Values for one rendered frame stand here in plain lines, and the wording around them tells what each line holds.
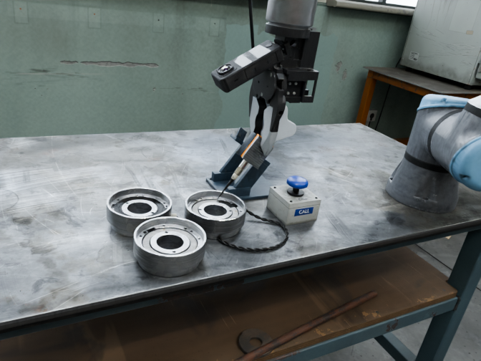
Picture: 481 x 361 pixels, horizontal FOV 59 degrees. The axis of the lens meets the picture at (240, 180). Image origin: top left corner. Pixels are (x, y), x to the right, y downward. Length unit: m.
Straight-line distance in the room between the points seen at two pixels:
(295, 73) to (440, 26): 2.28
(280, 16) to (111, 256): 0.43
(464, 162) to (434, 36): 2.18
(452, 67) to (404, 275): 1.83
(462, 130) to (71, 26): 1.79
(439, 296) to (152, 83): 1.72
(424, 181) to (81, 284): 0.69
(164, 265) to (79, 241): 0.16
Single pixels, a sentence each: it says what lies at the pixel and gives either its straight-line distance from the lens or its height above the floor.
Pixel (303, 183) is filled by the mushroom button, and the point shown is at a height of 0.87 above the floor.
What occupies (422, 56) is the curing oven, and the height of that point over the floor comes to 0.89.
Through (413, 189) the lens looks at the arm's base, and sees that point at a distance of 0.97.
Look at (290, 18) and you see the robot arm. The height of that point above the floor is 1.15.
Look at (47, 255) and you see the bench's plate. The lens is 0.68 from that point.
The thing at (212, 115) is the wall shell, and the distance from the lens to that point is 2.52.
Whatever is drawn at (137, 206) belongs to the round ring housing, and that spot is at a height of 0.82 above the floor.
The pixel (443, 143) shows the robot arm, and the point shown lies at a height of 0.97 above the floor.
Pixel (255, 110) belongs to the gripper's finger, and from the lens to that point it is 0.75.
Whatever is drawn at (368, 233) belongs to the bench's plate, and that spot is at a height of 0.80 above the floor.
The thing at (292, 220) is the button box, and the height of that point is 0.81.
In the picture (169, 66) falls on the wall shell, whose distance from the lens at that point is 2.35.
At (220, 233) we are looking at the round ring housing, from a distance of 0.70.
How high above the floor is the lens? 1.19
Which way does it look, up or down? 25 degrees down
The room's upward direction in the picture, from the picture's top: 8 degrees clockwise
